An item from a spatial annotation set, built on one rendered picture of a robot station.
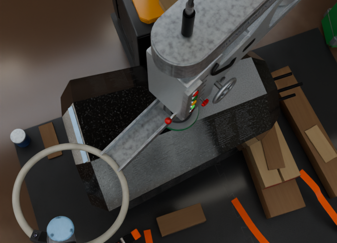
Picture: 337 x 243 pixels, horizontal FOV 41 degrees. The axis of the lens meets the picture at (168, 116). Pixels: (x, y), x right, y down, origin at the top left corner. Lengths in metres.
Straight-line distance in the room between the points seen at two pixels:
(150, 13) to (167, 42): 1.12
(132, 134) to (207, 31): 0.73
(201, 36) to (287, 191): 1.72
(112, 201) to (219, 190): 0.91
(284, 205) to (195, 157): 0.83
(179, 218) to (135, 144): 0.97
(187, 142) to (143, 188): 0.35
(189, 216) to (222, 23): 1.64
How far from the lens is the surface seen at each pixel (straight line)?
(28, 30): 3.63
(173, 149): 2.39
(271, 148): 2.98
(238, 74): 2.48
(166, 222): 2.94
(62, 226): 1.64
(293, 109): 3.23
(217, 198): 3.10
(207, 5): 1.62
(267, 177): 2.94
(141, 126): 2.11
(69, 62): 3.44
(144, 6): 2.68
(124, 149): 2.09
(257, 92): 2.46
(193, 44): 1.54
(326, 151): 3.20
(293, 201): 3.06
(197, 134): 2.40
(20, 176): 2.01
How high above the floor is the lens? 3.07
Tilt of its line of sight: 72 degrees down
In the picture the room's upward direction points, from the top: 3 degrees clockwise
